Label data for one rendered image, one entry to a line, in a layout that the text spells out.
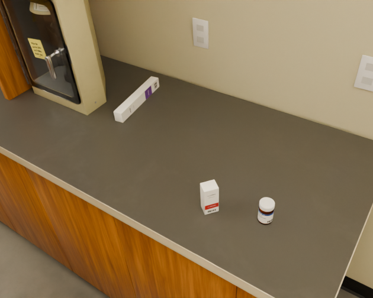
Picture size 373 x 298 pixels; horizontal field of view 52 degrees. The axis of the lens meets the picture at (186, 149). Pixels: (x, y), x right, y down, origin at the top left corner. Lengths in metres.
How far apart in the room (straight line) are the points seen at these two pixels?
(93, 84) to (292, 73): 0.74
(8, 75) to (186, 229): 1.03
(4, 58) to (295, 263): 1.32
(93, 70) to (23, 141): 0.37
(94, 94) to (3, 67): 0.40
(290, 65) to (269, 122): 0.21
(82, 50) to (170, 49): 0.42
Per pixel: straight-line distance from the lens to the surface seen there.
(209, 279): 1.16
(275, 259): 1.03
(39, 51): 1.53
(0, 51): 1.70
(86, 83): 1.49
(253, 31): 1.43
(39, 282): 2.25
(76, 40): 1.42
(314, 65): 1.39
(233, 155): 1.28
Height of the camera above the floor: 1.80
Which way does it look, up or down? 41 degrees down
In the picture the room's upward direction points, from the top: 4 degrees counter-clockwise
